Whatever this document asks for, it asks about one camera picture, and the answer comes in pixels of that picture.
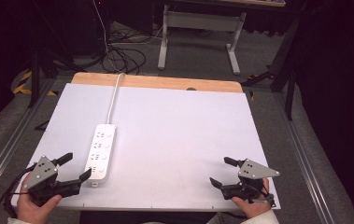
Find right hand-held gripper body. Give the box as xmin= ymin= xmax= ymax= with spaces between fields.
xmin=220 ymin=158 xmax=280 ymax=208

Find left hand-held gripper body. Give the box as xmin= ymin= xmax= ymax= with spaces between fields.
xmin=22 ymin=155 xmax=82 ymax=207

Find person's right hand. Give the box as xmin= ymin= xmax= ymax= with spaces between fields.
xmin=232 ymin=178 xmax=273 ymax=219

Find person's left hand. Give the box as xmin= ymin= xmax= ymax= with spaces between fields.
xmin=16 ymin=172 xmax=63 ymax=224

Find white power strip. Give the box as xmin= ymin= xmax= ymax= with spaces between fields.
xmin=85 ymin=123 xmax=118 ymax=189

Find person's right white sleeve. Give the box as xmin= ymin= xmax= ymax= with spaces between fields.
xmin=206 ymin=209 xmax=280 ymax=224

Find person's white sleeve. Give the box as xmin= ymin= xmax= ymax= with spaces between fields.
xmin=206 ymin=209 xmax=280 ymax=224
xmin=7 ymin=217 xmax=43 ymax=224

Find person's left white sleeve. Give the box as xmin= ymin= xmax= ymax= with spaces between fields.
xmin=7 ymin=217 xmax=43 ymax=224

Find white table sheet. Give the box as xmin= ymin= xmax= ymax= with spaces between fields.
xmin=10 ymin=82 xmax=282 ymax=212

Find yellow black floor tape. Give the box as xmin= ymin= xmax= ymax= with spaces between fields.
xmin=11 ymin=70 xmax=58 ymax=97

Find black metal stand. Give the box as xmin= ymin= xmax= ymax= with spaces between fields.
xmin=240 ymin=15 xmax=302 ymax=121

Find black tripod stand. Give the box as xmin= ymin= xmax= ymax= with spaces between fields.
xmin=27 ymin=0 xmax=87 ymax=109

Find wooden table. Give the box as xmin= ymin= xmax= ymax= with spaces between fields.
xmin=71 ymin=72 xmax=244 ymax=93

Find black floor strap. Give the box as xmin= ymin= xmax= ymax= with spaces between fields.
xmin=34 ymin=119 xmax=50 ymax=132

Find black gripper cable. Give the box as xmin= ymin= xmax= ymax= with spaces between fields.
xmin=0 ymin=163 xmax=38 ymax=224

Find aluminium floor rail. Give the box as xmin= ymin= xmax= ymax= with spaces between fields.
xmin=273 ymin=92 xmax=336 ymax=224
xmin=0 ymin=77 xmax=57 ymax=202

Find white power strip cable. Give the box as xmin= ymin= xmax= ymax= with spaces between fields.
xmin=92 ymin=0 xmax=126 ymax=125

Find black floor cables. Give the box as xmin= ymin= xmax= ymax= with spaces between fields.
xmin=100 ymin=29 xmax=148 ymax=76

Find white metal desk frame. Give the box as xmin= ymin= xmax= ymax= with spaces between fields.
xmin=157 ymin=4 xmax=248 ymax=76

